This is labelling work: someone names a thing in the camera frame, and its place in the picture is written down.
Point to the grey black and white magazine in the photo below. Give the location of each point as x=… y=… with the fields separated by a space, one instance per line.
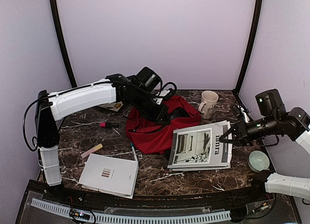
x=199 y=148

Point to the red backpack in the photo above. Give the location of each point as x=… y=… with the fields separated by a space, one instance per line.
x=150 y=137

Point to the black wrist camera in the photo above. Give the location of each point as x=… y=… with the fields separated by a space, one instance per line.
x=148 y=78
x=270 y=103

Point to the floral patterned square plate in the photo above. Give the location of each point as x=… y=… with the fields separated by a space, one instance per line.
x=115 y=107

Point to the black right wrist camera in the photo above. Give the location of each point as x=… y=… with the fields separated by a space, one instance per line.
x=270 y=103

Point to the pink yellow highlighter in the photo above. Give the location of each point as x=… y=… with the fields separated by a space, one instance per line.
x=92 y=150

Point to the white booklet with stripes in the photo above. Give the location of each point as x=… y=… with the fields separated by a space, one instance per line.
x=110 y=175

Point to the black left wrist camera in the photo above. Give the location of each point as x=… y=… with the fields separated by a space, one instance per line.
x=148 y=78

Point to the white mug with red pattern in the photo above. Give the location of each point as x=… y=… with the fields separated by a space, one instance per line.
x=207 y=105

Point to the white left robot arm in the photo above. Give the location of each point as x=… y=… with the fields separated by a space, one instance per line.
x=144 y=91

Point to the white slotted cable duct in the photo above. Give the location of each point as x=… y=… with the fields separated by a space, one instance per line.
x=119 y=216

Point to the pink capped black marker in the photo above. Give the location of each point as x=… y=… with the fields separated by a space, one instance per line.
x=109 y=125

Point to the white pen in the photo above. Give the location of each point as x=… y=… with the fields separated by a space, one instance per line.
x=134 y=152

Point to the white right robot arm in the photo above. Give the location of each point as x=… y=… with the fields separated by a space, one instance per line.
x=294 y=126

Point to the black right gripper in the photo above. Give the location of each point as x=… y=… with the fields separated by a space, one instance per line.
x=242 y=137

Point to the black enclosure frame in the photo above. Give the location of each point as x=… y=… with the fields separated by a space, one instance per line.
x=232 y=198

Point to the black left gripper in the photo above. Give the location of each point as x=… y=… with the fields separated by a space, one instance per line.
x=163 y=111

